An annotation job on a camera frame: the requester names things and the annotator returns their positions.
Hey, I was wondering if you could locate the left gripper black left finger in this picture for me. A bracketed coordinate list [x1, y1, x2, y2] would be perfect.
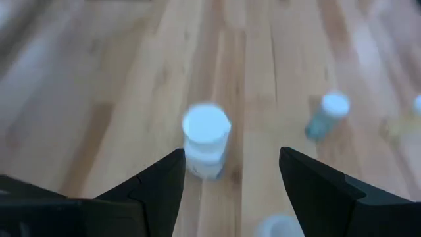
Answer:
[80, 147, 187, 237]

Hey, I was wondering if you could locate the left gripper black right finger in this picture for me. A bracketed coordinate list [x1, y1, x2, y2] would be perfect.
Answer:
[278, 146, 421, 237]

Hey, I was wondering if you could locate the plain white plastic bottle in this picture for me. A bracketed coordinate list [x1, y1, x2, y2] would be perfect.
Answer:
[255, 213, 306, 237]

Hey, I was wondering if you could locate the blue translucent pill vial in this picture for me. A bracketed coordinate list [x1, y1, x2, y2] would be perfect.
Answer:
[304, 92, 351, 142]

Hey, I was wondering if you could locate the white Trader Joe's melatonin bottle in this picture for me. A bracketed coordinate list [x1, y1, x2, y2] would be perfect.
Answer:
[181, 102, 233, 181]

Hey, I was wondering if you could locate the yellow translucent pill vial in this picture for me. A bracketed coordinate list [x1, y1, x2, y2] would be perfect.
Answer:
[378, 94, 421, 141]

